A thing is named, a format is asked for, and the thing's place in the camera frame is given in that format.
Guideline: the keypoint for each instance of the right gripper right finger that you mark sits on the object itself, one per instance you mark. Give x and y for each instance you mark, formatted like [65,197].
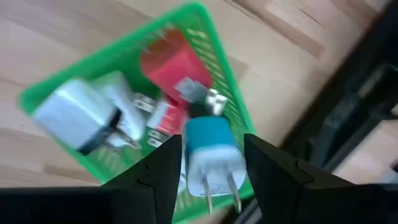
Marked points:
[273,174]

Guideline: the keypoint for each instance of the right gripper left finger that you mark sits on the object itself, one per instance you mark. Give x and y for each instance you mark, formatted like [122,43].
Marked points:
[155,174]

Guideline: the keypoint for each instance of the white two-port wall charger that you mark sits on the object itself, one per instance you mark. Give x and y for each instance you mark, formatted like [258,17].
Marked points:
[124,102]

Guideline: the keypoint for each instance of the white cube wall charger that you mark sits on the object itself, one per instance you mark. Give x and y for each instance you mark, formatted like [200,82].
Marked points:
[189,88]

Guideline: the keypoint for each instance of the white black wall charger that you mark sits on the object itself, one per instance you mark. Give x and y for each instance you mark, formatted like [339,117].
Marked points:
[74,115]

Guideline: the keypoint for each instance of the green plastic basket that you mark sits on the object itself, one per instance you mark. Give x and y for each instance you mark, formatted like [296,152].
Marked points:
[102,59]

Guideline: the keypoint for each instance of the black aluminium table frame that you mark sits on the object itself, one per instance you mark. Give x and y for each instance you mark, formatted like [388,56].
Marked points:
[342,109]

